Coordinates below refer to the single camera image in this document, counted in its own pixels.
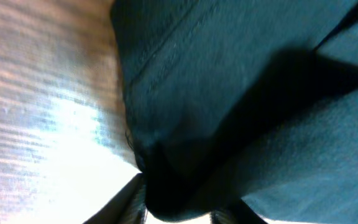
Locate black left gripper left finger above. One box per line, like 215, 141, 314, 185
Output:
84, 174, 147, 224

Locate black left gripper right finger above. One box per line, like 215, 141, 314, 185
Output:
209, 200, 268, 224

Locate black t-shirt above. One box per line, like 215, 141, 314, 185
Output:
111, 0, 358, 223

